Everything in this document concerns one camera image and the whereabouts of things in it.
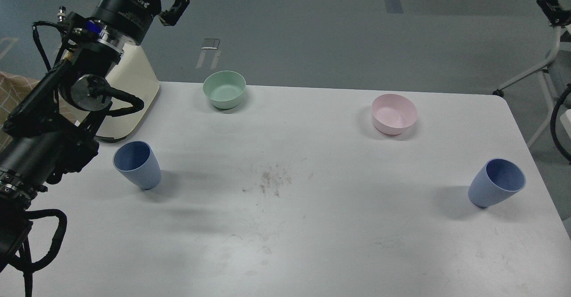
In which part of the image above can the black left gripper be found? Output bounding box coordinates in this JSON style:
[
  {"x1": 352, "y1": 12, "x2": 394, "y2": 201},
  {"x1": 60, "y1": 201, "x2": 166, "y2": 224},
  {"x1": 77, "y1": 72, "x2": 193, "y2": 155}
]
[{"x1": 91, "y1": 0, "x2": 190, "y2": 45}]

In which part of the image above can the blue cup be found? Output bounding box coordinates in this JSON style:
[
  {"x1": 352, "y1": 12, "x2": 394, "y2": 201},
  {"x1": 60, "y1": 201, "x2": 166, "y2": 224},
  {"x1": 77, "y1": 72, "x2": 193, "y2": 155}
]
[
  {"x1": 468, "y1": 158, "x2": 526, "y2": 208},
  {"x1": 112, "y1": 140, "x2": 162, "y2": 190}
]

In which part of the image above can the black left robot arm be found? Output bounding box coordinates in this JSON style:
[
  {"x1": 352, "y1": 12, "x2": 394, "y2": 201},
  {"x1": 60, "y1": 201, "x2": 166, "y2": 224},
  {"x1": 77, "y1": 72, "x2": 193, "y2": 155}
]
[{"x1": 1, "y1": 0, "x2": 190, "y2": 297}]

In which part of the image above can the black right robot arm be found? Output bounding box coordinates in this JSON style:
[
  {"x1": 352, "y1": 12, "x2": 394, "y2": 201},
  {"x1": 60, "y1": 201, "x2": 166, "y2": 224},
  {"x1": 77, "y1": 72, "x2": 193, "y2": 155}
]
[{"x1": 536, "y1": 0, "x2": 571, "y2": 27}]

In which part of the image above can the cream toaster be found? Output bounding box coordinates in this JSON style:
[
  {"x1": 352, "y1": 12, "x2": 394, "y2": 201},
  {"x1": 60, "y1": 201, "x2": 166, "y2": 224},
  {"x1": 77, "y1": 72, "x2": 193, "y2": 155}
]
[{"x1": 67, "y1": 44, "x2": 160, "y2": 143}]

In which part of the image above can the green bowl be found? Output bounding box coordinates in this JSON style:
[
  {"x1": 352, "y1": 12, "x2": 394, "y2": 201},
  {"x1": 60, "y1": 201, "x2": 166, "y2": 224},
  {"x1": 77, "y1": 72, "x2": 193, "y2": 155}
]
[{"x1": 203, "y1": 70, "x2": 247, "y2": 110}]

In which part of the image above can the beige checkered cloth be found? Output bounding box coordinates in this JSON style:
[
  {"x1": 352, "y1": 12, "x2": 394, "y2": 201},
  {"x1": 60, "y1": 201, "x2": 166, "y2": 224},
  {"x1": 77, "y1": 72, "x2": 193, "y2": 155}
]
[{"x1": 0, "y1": 71, "x2": 87, "y2": 126}]

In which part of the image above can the pink bowl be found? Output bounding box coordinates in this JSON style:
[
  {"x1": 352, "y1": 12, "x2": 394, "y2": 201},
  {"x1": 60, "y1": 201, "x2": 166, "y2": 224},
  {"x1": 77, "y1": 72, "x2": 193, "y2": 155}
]
[{"x1": 371, "y1": 94, "x2": 418, "y2": 135}]

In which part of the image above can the white chair frame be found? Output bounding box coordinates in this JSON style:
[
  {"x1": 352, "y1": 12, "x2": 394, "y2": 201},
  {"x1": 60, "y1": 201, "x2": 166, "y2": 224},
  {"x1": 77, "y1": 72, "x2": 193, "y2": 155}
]
[{"x1": 492, "y1": 25, "x2": 570, "y2": 149}]

